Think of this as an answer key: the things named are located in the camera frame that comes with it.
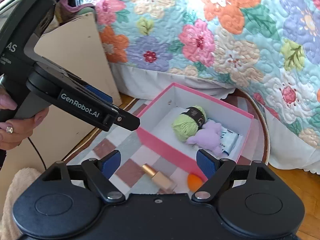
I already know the foundation bottle gold cap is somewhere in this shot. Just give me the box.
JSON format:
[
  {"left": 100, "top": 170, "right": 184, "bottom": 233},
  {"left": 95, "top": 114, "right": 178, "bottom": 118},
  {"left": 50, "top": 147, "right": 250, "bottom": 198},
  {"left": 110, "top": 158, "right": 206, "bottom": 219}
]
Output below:
[{"left": 142, "top": 164, "right": 176, "bottom": 193}]

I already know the orange makeup sponge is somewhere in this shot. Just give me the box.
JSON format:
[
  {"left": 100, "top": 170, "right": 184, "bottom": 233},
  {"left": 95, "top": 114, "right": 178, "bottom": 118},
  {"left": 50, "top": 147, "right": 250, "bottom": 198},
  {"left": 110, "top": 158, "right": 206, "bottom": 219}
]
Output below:
[{"left": 187, "top": 173, "right": 203, "bottom": 192}]

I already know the person's left hand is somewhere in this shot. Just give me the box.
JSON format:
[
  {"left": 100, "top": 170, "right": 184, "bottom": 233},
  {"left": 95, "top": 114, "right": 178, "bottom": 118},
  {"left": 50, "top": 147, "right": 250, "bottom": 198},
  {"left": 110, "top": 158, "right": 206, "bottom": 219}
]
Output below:
[{"left": 0, "top": 87, "right": 50, "bottom": 151}]

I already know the checkered pastel rug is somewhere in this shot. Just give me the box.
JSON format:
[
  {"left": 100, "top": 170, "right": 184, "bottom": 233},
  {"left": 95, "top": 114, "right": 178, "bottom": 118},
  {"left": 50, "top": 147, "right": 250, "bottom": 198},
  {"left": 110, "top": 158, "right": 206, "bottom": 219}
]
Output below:
[{"left": 68, "top": 91, "right": 269, "bottom": 195}]

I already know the purple plush toy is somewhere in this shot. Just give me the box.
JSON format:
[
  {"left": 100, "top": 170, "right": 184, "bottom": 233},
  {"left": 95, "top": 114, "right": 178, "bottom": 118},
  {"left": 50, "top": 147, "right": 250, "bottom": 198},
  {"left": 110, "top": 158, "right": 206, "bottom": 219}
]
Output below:
[{"left": 186, "top": 120, "right": 222, "bottom": 155}]

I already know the black cable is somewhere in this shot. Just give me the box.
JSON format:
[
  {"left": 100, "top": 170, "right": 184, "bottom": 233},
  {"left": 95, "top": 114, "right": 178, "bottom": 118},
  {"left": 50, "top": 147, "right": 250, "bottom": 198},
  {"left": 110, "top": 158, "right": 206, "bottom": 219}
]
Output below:
[{"left": 26, "top": 137, "right": 48, "bottom": 170}]

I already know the blue tissue pack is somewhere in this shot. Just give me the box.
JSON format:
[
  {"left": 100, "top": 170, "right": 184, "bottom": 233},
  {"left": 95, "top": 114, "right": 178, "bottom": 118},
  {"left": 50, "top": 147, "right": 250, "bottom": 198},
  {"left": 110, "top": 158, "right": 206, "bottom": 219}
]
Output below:
[{"left": 220, "top": 127, "right": 239, "bottom": 155}]

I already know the pink storage box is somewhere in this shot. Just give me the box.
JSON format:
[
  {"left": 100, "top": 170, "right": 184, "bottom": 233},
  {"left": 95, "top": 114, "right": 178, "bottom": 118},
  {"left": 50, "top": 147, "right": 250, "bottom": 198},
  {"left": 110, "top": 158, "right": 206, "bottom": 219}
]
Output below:
[{"left": 136, "top": 83, "right": 253, "bottom": 180}]

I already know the floral quilt bedspread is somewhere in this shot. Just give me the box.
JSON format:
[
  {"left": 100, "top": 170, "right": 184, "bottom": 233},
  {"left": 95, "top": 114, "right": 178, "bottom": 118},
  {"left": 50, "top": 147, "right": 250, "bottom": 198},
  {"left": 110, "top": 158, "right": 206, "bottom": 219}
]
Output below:
[{"left": 95, "top": 0, "right": 319, "bottom": 148}]

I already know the green yarn ball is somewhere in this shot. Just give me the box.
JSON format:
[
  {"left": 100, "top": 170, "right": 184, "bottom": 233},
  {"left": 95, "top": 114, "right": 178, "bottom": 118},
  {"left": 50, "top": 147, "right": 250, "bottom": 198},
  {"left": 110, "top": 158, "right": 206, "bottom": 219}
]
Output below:
[{"left": 171, "top": 106, "right": 207, "bottom": 142}]

